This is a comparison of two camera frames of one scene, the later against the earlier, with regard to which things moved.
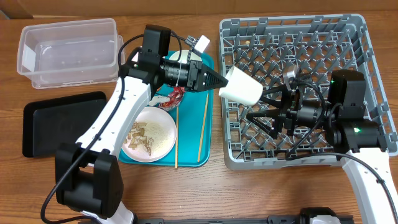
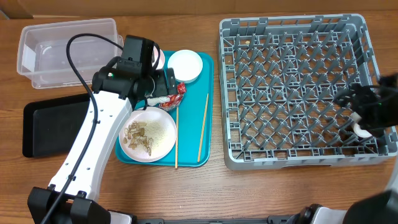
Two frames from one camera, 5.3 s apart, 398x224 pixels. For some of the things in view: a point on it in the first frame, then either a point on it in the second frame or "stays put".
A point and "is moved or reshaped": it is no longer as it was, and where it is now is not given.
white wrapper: x=158 y=99 stays put
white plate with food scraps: x=151 y=136 stays put
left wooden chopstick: x=176 y=135 stays put
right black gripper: x=288 y=117 to x=363 y=98
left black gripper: x=199 y=70 to x=160 y=89
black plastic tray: x=48 y=124 stays put
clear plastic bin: x=69 y=53 stays put
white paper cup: x=242 y=87 is moved or reshaped
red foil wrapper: x=175 y=98 stays put
